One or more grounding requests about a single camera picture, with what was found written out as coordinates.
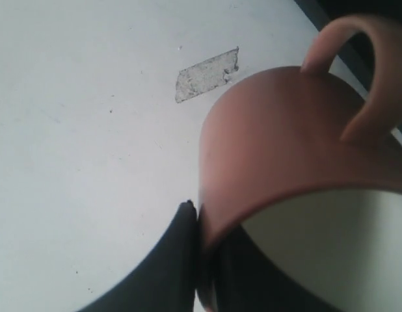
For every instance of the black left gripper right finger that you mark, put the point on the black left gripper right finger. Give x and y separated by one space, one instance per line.
245 280

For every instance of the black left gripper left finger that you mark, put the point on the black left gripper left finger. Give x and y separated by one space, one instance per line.
165 280

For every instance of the pink ceramic mug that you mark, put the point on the pink ceramic mug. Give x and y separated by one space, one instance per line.
327 215

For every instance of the clear tape patch on table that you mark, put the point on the clear tape patch on table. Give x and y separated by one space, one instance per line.
206 75

